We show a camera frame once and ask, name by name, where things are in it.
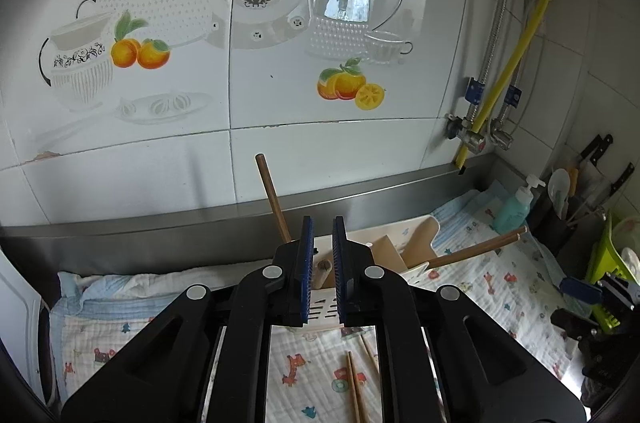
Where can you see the white appliance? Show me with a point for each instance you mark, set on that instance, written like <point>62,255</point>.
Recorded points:
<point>25,331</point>

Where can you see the black utensil container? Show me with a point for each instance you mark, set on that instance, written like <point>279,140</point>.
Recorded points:
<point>561,225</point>

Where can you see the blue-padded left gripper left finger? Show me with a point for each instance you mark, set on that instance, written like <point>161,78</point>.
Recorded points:
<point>305,256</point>

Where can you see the white ladle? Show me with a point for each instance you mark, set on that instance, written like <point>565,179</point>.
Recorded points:
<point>558,188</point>

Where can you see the printed white muslin cloth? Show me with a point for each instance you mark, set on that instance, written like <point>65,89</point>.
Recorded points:
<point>517,286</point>

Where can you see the teal soap pump bottle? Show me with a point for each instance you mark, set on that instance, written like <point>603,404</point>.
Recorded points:
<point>515,210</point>

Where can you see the cream plastic utensil holder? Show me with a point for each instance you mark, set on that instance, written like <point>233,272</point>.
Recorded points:
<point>386,243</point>

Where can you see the metal water valve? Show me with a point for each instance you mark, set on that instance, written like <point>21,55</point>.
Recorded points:
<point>499,136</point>

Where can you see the green plastic dish rack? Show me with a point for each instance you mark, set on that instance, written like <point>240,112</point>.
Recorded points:
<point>606,259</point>

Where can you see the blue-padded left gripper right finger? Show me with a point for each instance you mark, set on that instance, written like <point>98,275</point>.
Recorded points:
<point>338,241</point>

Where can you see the black-handled kitchen knife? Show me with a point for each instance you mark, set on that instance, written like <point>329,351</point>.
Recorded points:
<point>593,153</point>

